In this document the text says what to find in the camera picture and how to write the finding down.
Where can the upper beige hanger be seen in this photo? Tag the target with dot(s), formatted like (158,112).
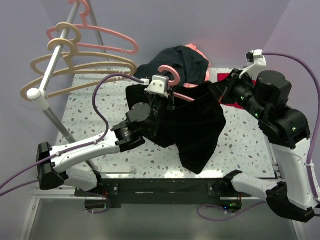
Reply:
(96,67)

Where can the red folded cloth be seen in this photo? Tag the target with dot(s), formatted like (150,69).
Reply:
(221,77)

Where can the black shorts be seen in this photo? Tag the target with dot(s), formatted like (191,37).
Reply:
(194,127)

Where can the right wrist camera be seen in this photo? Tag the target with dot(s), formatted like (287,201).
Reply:
(256,64)

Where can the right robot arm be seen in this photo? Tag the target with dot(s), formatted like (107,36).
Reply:
(288,134)

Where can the metal clothes rack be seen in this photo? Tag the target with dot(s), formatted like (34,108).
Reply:
(81,13)

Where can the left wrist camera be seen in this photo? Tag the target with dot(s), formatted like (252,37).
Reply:
(158,86)

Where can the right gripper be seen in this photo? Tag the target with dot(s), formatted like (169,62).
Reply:
(231,82)

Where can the lower beige hanger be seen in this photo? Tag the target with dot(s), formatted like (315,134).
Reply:
(32,84)

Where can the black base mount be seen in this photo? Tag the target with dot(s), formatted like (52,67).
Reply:
(166,191)

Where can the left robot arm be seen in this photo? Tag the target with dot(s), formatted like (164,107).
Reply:
(56,164)

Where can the beige hanger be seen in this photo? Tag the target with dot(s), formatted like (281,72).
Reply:
(96,67)
(32,84)

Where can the dark teal garment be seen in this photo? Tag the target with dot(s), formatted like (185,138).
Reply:
(190,65)

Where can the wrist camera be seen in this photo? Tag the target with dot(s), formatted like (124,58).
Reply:
(256,64)
(158,86)

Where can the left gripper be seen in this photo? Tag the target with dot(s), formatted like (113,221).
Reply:
(170,101)

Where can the pink hanger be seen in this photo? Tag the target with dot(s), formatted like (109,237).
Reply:
(174,82)
(76,29)

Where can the pink garment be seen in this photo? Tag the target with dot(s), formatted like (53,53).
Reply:
(207,75)

